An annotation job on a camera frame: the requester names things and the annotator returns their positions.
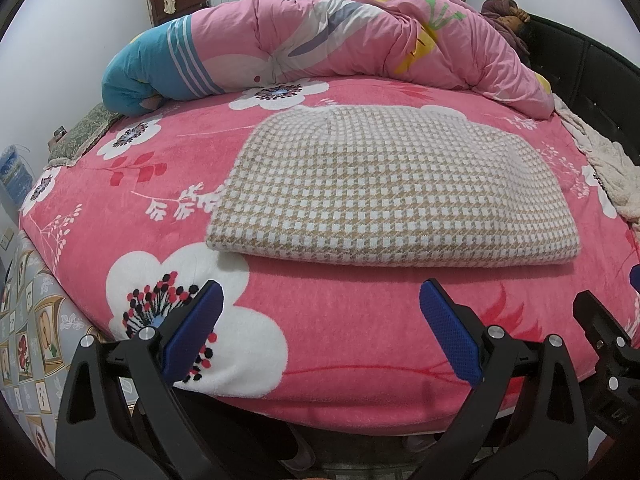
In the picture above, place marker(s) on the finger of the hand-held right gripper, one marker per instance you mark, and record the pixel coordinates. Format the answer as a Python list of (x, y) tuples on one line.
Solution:
[(597, 317)]

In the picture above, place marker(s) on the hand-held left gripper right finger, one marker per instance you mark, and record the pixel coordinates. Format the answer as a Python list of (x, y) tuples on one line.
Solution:
[(450, 340)]

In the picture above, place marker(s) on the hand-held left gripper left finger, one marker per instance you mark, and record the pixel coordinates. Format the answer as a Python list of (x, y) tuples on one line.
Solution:
[(195, 340)]

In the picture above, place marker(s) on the beige white checkered blanket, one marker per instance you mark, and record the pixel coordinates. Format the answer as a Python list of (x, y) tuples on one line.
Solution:
[(390, 185)]

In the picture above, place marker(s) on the pink floral bed sheet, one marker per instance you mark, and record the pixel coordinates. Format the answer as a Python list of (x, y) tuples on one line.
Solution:
[(350, 335)]

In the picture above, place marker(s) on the cream fuzzy cloth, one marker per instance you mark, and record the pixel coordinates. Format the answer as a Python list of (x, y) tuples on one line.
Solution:
[(607, 160)]

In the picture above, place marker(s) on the grey patterned mattress side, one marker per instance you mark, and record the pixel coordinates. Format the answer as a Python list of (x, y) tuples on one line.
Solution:
[(30, 335)]

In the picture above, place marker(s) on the green patterned cushion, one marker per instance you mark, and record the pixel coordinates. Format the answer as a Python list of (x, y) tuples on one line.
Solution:
[(82, 132)]

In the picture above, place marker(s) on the black padded headboard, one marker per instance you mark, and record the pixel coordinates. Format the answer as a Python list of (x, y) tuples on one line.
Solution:
[(590, 75)]

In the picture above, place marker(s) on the blue plastic package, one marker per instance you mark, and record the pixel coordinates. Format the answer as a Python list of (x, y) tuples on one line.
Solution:
[(14, 175)]

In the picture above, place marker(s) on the small dark object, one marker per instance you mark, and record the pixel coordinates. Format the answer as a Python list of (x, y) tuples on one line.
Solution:
[(60, 133)]

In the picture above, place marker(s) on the pink printed quilt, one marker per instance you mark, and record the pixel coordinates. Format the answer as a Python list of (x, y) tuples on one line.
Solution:
[(350, 35)]

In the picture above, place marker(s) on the small hanging cream cloth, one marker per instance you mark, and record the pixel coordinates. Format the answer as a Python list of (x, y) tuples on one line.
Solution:
[(169, 1)]

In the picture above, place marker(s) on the white wall socket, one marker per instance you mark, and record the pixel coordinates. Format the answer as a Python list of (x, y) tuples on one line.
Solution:
[(6, 240)]

